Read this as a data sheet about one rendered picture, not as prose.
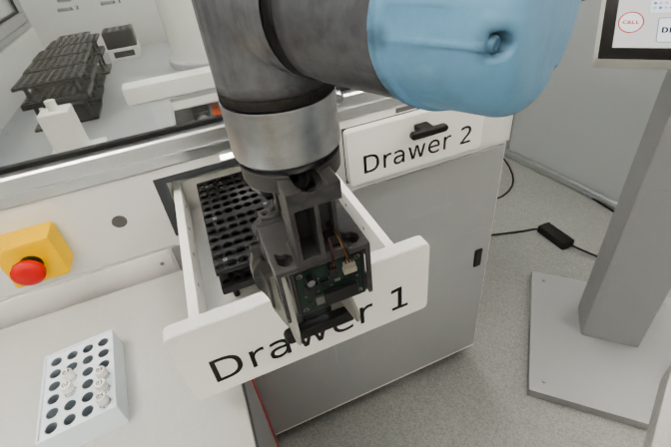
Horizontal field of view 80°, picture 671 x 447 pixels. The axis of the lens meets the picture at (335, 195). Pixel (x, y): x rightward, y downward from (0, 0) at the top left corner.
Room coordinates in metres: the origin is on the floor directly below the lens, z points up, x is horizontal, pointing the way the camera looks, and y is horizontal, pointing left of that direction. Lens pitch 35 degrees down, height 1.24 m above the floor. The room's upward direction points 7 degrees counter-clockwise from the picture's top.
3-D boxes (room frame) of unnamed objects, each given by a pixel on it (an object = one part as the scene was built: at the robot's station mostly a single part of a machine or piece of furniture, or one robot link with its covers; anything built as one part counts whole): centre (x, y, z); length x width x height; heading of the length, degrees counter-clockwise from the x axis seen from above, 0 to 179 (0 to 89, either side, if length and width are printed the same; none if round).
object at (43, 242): (0.46, 0.44, 0.88); 0.07 x 0.05 x 0.07; 108
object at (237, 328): (0.29, 0.04, 0.87); 0.29 x 0.02 x 0.11; 108
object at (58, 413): (0.30, 0.34, 0.78); 0.12 x 0.08 x 0.04; 23
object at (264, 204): (0.48, 0.10, 0.87); 0.22 x 0.18 x 0.06; 18
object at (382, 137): (0.67, -0.17, 0.87); 0.29 x 0.02 x 0.11; 108
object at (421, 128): (0.65, -0.17, 0.91); 0.07 x 0.04 x 0.01; 108
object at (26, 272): (0.43, 0.43, 0.88); 0.04 x 0.03 x 0.04; 108
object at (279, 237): (0.25, 0.03, 1.04); 0.09 x 0.08 x 0.12; 18
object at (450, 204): (1.05, 0.24, 0.40); 1.03 x 0.95 x 0.80; 108
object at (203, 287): (0.49, 0.11, 0.86); 0.40 x 0.26 x 0.06; 18
